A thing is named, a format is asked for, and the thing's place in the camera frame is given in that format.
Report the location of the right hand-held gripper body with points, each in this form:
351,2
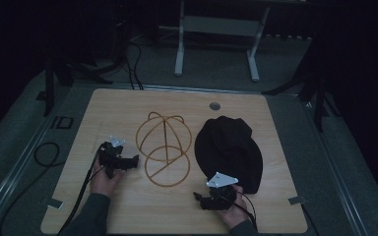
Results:
221,193

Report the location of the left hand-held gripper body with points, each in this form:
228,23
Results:
111,156

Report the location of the black hat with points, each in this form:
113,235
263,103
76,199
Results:
228,152

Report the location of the person's right hand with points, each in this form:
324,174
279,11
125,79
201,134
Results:
234,213

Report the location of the person's left hand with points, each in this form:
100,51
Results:
103,183

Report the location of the grey tape strip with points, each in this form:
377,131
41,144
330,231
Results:
55,203
297,200

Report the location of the grey table grommet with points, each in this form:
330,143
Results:
214,106

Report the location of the black tripod stand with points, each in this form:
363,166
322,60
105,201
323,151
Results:
50,82
318,91

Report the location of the white metal desk frame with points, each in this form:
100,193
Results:
221,26

